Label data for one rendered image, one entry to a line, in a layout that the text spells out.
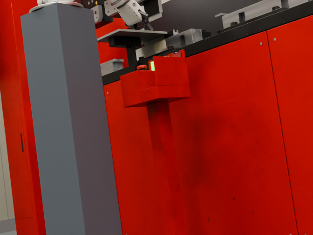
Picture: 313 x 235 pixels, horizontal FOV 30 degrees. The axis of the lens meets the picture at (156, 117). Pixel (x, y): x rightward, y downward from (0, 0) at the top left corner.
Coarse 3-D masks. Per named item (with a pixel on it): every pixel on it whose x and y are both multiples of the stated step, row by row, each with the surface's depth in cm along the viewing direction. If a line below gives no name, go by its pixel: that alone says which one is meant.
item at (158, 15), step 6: (150, 0) 263; (156, 0) 260; (144, 6) 267; (150, 6) 263; (156, 6) 260; (150, 12) 264; (156, 12) 260; (162, 12) 260; (150, 18) 265; (156, 18) 262
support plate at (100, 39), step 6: (120, 30) 238; (126, 30) 240; (132, 30) 242; (138, 30) 244; (144, 30) 246; (102, 36) 247; (108, 36) 245; (132, 36) 251; (138, 36) 252; (144, 36) 254; (150, 36) 255; (156, 36) 257; (144, 42) 266
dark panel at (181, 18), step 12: (180, 0) 322; (192, 0) 315; (204, 0) 308; (216, 0) 302; (228, 0) 296; (240, 0) 290; (252, 0) 284; (168, 12) 330; (180, 12) 323; (192, 12) 316; (204, 12) 309; (216, 12) 302; (228, 12) 296; (156, 24) 338; (168, 24) 331; (180, 24) 323; (192, 24) 316; (204, 24) 309; (216, 24) 303
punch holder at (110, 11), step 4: (104, 0) 284; (108, 0) 282; (104, 4) 284; (108, 4) 282; (108, 8) 282; (112, 8) 279; (108, 12) 283; (112, 12) 280; (116, 12) 278; (112, 16) 284; (116, 16) 285; (120, 16) 286
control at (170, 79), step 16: (160, 64) 207; (176, 64) 212; (128, 80) 216; (144, 80) 213; (160, 80) 206; (176, 80) 211; (128, 96) 216; (144, 96) 210; (160, 96) 204; (176, 96) 210
